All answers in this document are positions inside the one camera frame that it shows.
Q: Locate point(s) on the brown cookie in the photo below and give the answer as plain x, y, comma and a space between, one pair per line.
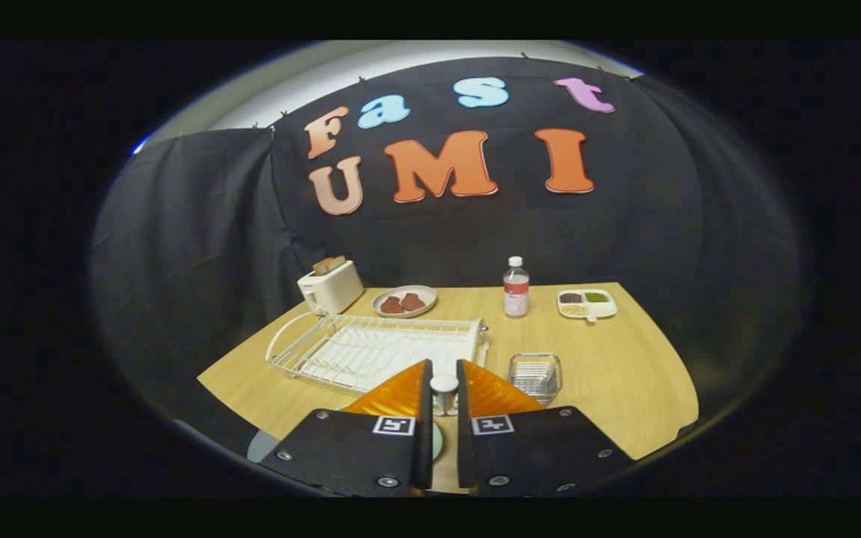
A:
413, 302
392, 305

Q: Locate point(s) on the toast slices in toaster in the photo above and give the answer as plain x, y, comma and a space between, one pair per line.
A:
328, 264

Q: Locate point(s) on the clear bottle with red label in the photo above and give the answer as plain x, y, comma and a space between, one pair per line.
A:
516, 295

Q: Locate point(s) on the beige oval dish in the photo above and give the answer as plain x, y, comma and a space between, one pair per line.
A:
405, 289

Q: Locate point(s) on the green beans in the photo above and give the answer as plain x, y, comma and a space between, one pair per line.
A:
596, 297

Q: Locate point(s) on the yellow beans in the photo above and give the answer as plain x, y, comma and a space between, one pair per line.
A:
573, 309

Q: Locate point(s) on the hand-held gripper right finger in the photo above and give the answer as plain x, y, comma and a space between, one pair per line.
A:
465, 448

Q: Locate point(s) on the white divided tray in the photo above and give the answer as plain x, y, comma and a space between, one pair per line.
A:
606, 308

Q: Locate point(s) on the white toaster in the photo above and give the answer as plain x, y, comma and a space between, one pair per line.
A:
333, 290

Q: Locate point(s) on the light green plate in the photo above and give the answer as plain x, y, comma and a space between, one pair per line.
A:
437, 441

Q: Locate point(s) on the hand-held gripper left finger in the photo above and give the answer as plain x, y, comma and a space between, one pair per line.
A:
423, 448

